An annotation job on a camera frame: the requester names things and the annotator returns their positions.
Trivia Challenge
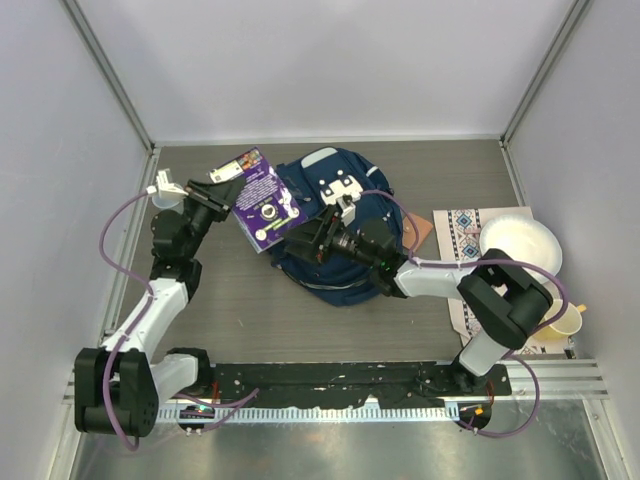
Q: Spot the yellow cup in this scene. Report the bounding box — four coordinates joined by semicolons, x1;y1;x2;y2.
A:
532;303;586;342

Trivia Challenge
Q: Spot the tan leather wallet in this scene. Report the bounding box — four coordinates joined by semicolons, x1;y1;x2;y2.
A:
402;213;433;251

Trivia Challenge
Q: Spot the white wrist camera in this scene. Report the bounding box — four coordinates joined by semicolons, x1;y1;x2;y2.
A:
145;169;188;198
336;195;356;226

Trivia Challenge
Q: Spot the navy blue student backpack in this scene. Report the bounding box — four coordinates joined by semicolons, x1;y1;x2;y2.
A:
269;147;407;307

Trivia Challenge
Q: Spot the purple paperback book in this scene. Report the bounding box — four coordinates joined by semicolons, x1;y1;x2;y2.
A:
209;147;308;253

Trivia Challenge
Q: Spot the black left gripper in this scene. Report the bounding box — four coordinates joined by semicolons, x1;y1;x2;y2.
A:
180;178;244;259

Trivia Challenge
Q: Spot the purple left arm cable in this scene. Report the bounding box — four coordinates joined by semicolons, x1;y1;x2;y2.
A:
98;187;261;452

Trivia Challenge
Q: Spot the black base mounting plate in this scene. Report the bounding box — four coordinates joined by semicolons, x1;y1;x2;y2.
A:
212;361;512;410

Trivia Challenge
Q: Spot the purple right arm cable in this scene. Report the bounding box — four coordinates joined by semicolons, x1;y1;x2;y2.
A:
357;188;571;441

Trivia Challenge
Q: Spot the perforated metal rail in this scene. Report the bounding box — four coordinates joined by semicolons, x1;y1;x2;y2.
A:
157;402;459;424

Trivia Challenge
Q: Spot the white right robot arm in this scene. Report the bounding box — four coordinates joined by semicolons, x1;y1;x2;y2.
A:
285;206;553;395

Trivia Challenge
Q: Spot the patterned white placemat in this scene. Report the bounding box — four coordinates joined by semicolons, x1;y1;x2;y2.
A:
434;207;569;355

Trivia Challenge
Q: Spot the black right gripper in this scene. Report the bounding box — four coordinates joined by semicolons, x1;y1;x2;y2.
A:
281;205;379;270

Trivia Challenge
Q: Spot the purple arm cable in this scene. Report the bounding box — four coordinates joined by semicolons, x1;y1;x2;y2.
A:
98;187;261;452
357;188;571;441

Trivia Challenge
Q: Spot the white paper plate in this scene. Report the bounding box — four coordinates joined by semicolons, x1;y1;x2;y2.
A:
479;214;563;275

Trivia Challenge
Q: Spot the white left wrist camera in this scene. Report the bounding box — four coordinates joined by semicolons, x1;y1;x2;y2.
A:
145;169;188;198

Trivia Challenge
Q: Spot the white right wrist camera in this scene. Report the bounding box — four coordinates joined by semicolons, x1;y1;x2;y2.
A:
336;195;356;226

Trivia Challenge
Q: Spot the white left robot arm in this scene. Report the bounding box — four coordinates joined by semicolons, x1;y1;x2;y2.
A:
74;171;246;449

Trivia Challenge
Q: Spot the light blue cup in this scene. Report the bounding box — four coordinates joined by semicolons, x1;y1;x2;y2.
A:
151;190;184;210

